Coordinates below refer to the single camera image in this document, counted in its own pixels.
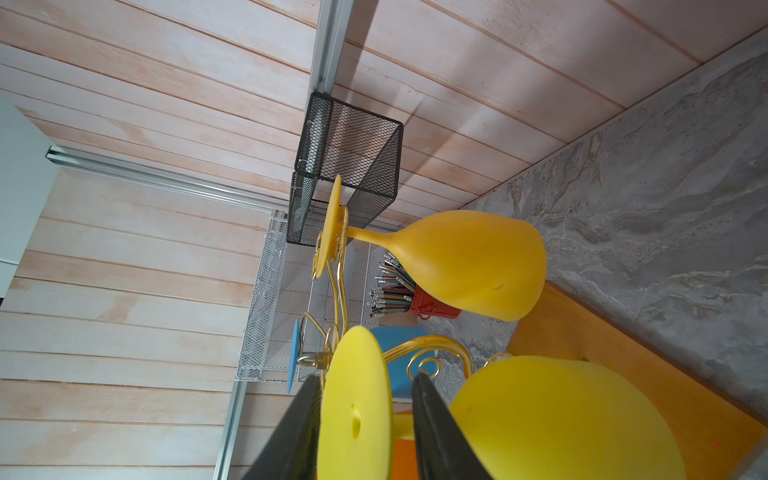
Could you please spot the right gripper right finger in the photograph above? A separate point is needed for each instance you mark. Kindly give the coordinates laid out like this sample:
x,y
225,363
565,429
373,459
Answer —
x,y
442,450

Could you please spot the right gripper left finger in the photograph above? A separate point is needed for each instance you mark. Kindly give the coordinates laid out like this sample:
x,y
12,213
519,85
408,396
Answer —
x,y
291,452

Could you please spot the white mesh wall organizer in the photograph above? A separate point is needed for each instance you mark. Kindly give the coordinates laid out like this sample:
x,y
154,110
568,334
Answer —
x,y
284,290

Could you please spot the red pen cup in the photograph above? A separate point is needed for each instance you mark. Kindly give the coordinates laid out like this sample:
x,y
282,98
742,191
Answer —
x,y
425,306

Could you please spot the orange wine glass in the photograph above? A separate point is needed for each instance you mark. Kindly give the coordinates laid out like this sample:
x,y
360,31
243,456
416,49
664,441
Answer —
x,y
405,461

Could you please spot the gold wine glass rack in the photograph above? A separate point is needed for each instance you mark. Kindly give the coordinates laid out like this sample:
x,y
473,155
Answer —
x,y
713,434

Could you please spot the pens bundle in cup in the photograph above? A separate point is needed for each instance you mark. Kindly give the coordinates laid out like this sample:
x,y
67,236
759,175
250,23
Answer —
x,y
394,289

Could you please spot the dark yellow wine glass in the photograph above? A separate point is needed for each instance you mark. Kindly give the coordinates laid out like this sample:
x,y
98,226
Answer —
x,y
470,260

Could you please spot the blue wine glass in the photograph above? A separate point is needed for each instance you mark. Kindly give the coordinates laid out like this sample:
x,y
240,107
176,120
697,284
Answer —
x,y
309,350

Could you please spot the light yellow wine glass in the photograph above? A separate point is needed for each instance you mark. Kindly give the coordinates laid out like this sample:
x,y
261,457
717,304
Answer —
x,y
525,417

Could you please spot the black mesh wall basket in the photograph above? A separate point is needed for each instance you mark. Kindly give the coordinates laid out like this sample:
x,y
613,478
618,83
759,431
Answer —
x,y
361,147

